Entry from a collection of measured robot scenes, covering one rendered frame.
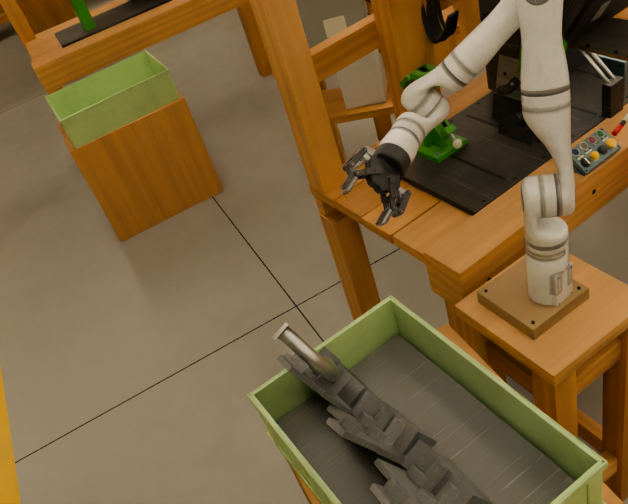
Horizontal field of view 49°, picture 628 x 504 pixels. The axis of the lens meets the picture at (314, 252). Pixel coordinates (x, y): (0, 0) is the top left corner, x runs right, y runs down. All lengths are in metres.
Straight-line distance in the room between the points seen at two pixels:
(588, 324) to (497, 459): 0.41
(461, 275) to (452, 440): 0.45
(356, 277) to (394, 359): 0.79
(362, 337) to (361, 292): 0.83
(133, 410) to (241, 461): 0.61
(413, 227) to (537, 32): 0.76
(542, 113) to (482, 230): 0.54
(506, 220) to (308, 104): 0.65
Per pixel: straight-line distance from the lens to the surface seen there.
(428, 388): 1.60
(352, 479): 1.51
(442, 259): 1.81
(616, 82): 2.23
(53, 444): 3.18
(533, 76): 1.41
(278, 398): 1.61
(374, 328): 1.66
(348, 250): 2.34
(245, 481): 2.64
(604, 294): 1.76
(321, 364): 1.35
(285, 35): 1.94
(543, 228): 1.55
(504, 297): 1.71
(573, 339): 1.66
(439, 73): 1.46
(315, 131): 2.07
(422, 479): 1.35
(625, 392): 1.95
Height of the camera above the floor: 2.11
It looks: 38 degrees down
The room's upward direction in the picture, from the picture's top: 19 degrees counter-clockwise
